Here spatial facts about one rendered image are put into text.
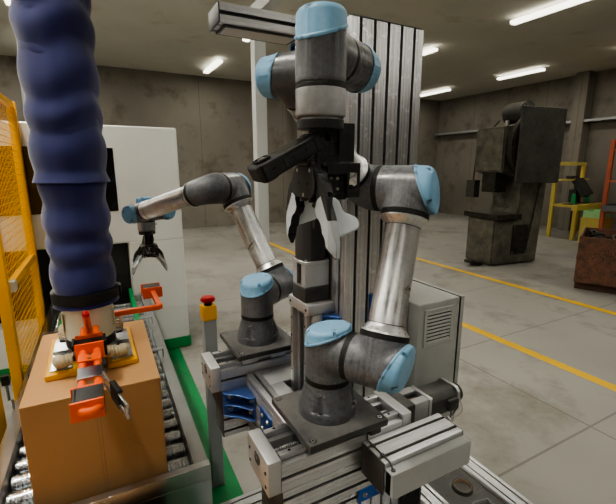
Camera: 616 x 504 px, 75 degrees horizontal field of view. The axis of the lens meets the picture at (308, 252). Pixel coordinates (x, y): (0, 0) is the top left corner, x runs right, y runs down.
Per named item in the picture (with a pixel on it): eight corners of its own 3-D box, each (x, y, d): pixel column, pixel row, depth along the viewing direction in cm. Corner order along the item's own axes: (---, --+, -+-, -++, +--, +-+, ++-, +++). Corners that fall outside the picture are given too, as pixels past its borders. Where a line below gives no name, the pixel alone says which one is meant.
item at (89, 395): (72, 406, 102) (70, 388, 101) (104, 398, 105) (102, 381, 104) (71, 424, 95) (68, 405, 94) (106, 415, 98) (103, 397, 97)
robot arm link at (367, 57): (328, 54, 74) (295, 38, 65) (386, 44, 68) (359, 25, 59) (328, 99, 76) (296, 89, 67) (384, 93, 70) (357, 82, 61)
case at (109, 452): (54, 418, 179) (42, 335, 171) (149, 395, 197) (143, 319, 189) (37, 521, 127) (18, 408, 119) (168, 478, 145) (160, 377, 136)
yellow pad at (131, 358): (104, 334, 171) (103, 323, 170) (130, 330, 175) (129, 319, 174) (108, 369, 142) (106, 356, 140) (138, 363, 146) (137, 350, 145)
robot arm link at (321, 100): (310, 83, 54) (285, 92, 61) (310, 118, 55) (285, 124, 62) (356, 88, 58) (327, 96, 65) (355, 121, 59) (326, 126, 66)
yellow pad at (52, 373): (52, 343, 162) (50, 332, 161) (80, 339, 167) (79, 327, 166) (44, 382, 133) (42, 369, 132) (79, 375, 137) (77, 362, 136)
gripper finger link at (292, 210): (315, 240, 72) (331, 201, 66) (285, 243, 69) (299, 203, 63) (308, 228, 74) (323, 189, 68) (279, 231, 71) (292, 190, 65)
